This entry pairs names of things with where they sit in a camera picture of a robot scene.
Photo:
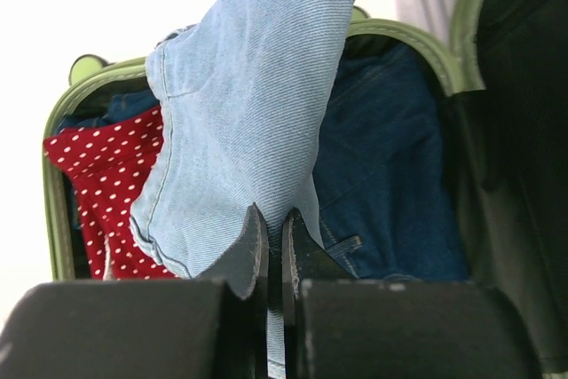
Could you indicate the dark blue jeans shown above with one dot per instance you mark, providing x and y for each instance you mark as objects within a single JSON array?
[
  {"x": 383, "y": 210},
  {"x": 120, "y": 108}
]

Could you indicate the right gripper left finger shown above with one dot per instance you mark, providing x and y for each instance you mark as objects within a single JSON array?
[{"x": 210, "y": 327}]

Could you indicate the red polka dot garment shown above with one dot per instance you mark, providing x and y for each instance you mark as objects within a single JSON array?
[{"x": 107, "y": 168}]

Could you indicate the green suitcase wheel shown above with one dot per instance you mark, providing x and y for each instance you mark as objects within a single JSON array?
[{"x": 84, "y": 66}]

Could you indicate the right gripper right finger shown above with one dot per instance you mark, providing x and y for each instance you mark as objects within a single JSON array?
[{"x": 340, "y": 327}]

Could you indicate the light blue cloth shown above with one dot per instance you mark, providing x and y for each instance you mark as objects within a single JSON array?
[{"x": 242, "y": 95}]

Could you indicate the green open suitcase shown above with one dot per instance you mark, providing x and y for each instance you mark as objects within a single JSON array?
[{"x": 500, "y": 86}]

